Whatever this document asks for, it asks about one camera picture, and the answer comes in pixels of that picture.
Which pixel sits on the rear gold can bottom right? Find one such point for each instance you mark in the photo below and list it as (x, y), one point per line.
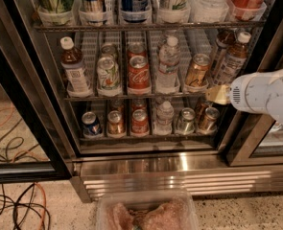
(201, 105)

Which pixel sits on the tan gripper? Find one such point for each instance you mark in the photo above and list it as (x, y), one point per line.
(238, 94)

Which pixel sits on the small water bottle bottom shelf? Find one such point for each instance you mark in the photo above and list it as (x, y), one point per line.
(164, 119)

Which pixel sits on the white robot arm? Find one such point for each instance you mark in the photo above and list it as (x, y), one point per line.
(257, 93)

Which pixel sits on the red can bottom shelf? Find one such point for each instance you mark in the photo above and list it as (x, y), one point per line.
(139, 122)

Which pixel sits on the rear white green can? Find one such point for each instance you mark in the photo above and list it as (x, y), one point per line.
(109, 49)

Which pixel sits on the red Coca-Cola can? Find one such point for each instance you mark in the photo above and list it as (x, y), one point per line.
(139, 73)

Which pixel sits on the silver green can bottom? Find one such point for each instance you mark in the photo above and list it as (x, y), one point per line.
(186, 121)

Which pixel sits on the clear plastic bin with cloth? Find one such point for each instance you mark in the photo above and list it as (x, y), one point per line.
(171, 209)

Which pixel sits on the gold soda can middle shelf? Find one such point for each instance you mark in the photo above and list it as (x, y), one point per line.
(196, 72)

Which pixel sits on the blue Pepsi can bottom shelf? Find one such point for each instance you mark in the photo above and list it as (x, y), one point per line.
(91, 124)

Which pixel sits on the clear water bottle middle shelf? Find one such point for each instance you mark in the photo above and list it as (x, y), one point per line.
(168, 58)

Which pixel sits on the rear red cola can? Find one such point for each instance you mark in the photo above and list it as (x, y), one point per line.
(136, 49)

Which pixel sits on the open glass fridge door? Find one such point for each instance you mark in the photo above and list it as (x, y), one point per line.
(27, 152)

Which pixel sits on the gold can bottom left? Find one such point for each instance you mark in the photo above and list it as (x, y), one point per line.
(115, 122)

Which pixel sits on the left tea bottle white cap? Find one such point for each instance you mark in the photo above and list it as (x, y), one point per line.
(73, 65)

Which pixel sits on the gold can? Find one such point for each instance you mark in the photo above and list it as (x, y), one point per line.
(208, 120)
(201, 105)
(115, 122)

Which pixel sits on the stainless steel fridge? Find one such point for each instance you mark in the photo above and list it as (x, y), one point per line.
(222, 161)

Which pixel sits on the white green soda can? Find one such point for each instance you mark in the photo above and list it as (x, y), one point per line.
(108, 73)

